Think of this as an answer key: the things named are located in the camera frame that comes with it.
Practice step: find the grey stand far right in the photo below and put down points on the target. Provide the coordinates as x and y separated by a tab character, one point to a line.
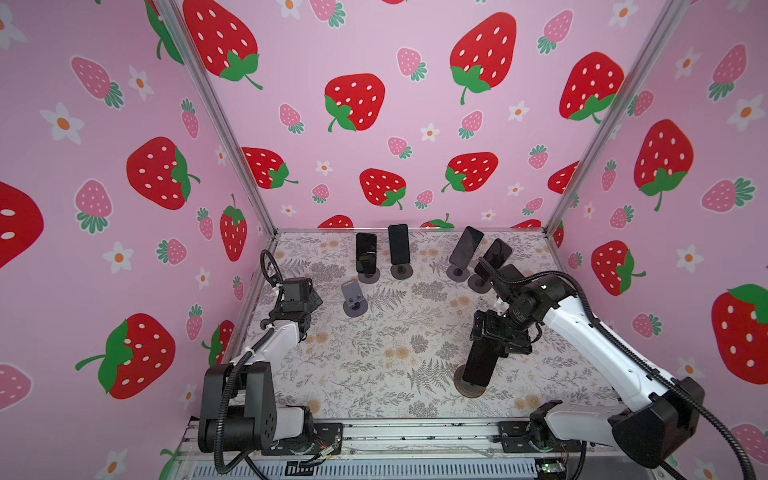
479	285

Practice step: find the grey phone stand front left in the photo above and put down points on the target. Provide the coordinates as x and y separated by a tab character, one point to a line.
355	304

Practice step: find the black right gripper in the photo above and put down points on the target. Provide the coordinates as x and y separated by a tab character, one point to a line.
512	344

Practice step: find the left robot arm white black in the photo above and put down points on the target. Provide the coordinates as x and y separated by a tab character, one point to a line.
239	411

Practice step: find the grey stand wooden base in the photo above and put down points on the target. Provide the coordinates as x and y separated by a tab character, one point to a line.
467	389

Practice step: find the black smartphone front stand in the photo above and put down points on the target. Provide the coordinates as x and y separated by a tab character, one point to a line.
481	362

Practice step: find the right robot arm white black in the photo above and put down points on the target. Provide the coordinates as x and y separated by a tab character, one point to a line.
655	415

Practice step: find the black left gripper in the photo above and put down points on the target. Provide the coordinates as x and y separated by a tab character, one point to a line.
312	303

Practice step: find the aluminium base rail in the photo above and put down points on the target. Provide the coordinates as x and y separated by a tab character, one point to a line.
442	448

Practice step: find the dark grey stand centre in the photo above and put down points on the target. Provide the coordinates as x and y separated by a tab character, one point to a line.
401	271

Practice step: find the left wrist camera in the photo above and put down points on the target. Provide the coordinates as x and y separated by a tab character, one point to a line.
299	289

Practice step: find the grey stand right back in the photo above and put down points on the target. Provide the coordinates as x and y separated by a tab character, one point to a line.
457	274

